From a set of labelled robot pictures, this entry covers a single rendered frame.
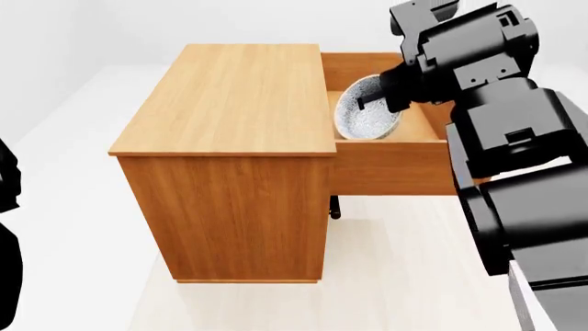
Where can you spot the wooden cabinet body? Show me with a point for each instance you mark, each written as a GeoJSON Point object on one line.
{"type": "Point", "coordinates": [229, 138]}

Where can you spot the patterned blue white bowl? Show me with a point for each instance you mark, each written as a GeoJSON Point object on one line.
{"type": "Point", "coordinates": [367, 122]}

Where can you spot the wooden cabinet drawer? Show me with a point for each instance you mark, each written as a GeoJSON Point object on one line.
{"type": "Point", "coordinates": [390, 169]}

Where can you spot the white robot torso panel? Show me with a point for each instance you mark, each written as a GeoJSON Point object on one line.
{"type": "Point", "coordinates": [521, 303]}

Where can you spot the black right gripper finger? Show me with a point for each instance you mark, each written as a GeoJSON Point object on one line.
{"type": "Point", "coordinates": [369, 99]}

